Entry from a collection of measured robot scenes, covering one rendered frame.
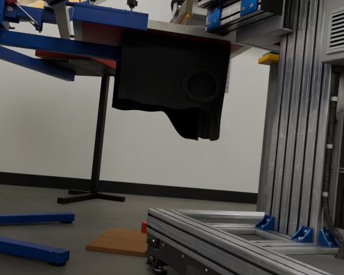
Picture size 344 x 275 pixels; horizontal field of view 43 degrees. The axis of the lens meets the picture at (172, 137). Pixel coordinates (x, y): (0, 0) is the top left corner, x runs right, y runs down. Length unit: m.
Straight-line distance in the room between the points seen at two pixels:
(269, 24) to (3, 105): 2.98
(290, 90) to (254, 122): 2.89
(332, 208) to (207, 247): 0.40
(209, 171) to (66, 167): 1.35
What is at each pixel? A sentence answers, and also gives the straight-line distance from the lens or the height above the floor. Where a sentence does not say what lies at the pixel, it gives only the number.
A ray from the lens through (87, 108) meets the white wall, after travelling 4.07.
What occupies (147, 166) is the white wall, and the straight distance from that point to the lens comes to 4.11.
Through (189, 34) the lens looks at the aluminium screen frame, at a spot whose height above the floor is 0.95.
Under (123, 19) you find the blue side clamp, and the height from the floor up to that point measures 0.97.
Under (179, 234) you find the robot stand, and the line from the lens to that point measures 1.45.
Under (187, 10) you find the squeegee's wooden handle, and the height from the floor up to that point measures 1.08.
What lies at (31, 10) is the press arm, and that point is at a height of 1.02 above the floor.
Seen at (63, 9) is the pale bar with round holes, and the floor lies 0.99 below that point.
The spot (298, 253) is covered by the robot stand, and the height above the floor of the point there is 0.21.
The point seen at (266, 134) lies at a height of 0.58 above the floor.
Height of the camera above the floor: 0.47
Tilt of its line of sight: 1 degrees up
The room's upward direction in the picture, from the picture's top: 6 degrees clockwise
